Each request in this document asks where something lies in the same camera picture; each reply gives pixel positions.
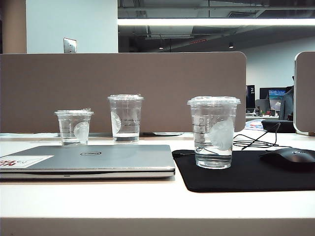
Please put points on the short clear plastic cup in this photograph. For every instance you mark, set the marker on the short clear plastic cup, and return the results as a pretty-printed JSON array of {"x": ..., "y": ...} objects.
[{"x": 73, "y": 127}]

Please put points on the black sign with numeral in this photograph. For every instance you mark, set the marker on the black sign with numeral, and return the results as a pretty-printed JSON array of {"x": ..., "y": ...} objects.
[{"x": 251, "y": 96}]

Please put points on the colourful printed paper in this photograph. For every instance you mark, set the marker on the colourful printed paper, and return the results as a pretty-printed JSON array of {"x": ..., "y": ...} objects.
[{"x": 254, "y": 126}]

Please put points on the brown divider white edge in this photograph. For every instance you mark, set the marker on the brown divider white edge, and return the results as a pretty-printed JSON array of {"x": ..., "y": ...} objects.
[{"x": 307, "y": 98}]

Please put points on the silver closed laptop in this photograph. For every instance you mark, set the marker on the silver closed laptop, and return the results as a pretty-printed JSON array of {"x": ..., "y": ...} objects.
[{"x": 110, "y": 159}]

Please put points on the metal wall switch plate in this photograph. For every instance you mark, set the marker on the metal wall switch plate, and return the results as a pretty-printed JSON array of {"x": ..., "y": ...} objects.
[{"x": 70, "y": 45}]

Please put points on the monitor with colourful screen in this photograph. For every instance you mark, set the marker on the monitor with colourful screen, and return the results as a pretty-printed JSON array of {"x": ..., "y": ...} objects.
[{"x": 276, "y": 98}]

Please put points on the person in dark jacket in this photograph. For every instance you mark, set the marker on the person in dark jacket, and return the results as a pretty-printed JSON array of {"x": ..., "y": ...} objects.
[{"x": 288, "y": 105}]

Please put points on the black computer mouse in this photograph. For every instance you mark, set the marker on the black computer mouse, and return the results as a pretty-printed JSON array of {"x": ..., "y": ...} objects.
[{"x": 292, "y": 157}]

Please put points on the clear plastic cup wide lid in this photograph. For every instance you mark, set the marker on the clear plastic cup wide lid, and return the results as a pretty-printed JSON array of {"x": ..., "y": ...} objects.
[{"x": 214, "y": 137}]

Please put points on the black mouse pad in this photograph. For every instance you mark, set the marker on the black mouse pad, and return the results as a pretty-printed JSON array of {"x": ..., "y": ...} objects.
[{"x": 246, "y": 174}]

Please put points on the tall clear plastic cup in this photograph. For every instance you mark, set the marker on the tall clear plastic cup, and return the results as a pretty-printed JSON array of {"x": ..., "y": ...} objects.
[{"x": 126, "y": 115}]

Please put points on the long ceiling light strip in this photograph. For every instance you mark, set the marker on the long ceiling light strip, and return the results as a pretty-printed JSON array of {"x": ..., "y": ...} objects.
[{"x": 209, "y": 21}]

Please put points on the black round pouch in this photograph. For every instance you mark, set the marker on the black round pouch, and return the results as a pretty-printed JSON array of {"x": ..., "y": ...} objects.
[{"x": 285, "y": 125}]

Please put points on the wide brown desk divider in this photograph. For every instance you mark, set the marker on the wide brown desk divider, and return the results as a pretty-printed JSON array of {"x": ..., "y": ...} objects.
[{"x": 123, "y": 78}]

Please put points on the white paper sheet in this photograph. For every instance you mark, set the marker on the white paper sheet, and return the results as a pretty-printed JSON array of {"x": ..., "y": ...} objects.
[{"x": 168, "y": 134}]

